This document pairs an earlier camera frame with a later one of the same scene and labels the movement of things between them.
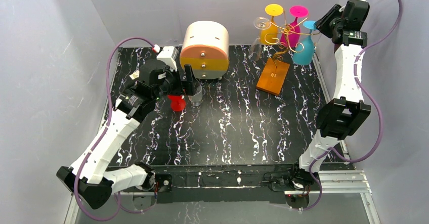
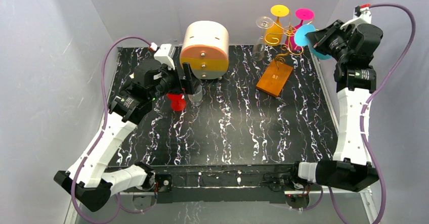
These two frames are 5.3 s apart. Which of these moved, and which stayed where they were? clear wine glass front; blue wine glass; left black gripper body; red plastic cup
Moved: blue wine glass
Stayed: left black gripper body; clear wine glass front; red plastic cup
